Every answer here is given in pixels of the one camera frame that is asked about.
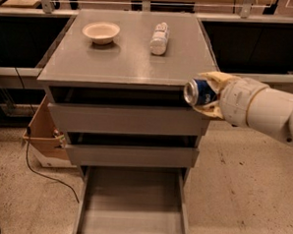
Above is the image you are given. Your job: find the grey metal rail frame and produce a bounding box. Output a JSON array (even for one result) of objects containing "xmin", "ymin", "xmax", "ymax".
[{"xmin": 0, "ymin": 9, "xmax": 293, "ymax": 92}]

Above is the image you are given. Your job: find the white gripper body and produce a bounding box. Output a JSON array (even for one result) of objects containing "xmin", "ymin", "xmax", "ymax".
[{"xmin": 219, "ymin": 78, "xmax": 268, "ymax": 127}]

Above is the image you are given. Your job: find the brown cardboard box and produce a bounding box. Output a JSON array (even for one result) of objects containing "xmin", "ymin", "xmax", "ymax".
[{"xmin": 23, "ymin": 97, "xmax": 69, "ymax": 161}]

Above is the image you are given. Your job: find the grey top drawer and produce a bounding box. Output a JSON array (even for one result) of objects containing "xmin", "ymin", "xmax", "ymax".
[{"xmin": 48, "ymin": 103, "xmax": 209, "ymax": 137}]

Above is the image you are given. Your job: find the grey drawer cabinet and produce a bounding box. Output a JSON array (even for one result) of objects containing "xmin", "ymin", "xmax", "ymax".
[{"xmin": 38, "ymin": 10, "xmax": 217, "ymax": 168}]

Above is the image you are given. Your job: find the black power cable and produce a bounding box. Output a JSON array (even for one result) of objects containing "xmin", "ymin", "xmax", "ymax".
[{"xmin": 6, "ymin": 67, "xmax": 87, "ymax": 204}]

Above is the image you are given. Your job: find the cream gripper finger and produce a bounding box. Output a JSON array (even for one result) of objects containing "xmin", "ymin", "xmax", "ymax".
[
  {"xmin": 194, "ymin": 101, "xmax": 223, "ymax": 119},
  {"xmin": 197, "ymin": 71, "xmax": 240, "ymax": 93}
]

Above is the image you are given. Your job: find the blue pepsi can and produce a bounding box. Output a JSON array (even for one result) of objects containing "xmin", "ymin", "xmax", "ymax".
[{"xmin": 183, "ymin": 79, "xmax": 217, "ymax": 106}]

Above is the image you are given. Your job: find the grey drawer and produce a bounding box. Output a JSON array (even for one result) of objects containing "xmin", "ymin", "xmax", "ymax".
[
  {"xmin": 66, "ymin": 145, "xmax": 199, "ymax": 168},
  {"xmin": 48, "ymin": 103, "xmax": 209, "ymax": 137},
  {"xmin": 73, "ymin": 166, "xmax": 190, "ymax": 234}
]

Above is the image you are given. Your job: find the white plastic bottle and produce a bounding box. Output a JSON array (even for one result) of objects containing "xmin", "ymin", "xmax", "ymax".
[{"xmin": 149, "ymin": 23, "xmax": 170, "ymax": 56}]

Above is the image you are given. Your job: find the grey middle drawer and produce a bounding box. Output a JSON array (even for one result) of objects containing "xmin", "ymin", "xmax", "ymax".
[{"xmin": 66, "ymin": 145, "xmax": 199, "ymax": 168}]

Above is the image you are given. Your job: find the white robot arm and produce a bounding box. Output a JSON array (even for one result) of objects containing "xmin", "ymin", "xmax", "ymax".
[{"xmin": 196, "ymin": 71, "xmax": 293, "ymax": 146}]

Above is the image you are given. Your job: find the grey bottom drawer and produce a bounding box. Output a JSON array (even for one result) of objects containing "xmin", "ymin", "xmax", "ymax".
[{"xmin": 73, "ymin": 166, "xmax": 190, "ymax": 234}]

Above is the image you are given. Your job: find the white paper bowl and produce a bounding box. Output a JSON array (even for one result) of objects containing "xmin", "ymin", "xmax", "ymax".
[{"xmin": 82, "ymin": 22, "xmax": 120, "ymax": 45}]

